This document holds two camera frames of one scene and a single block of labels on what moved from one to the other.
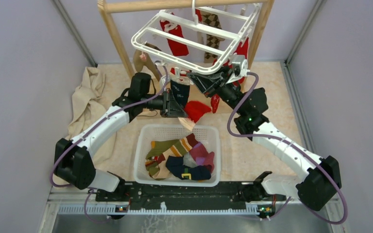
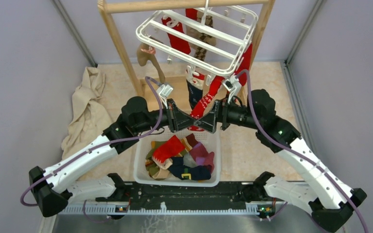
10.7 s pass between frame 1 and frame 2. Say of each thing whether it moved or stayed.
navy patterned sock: moved
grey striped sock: stayed
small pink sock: moved
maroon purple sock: stayed
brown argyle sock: moved
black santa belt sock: stayed
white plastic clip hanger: moved
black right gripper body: moved
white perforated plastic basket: stayed
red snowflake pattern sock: moved
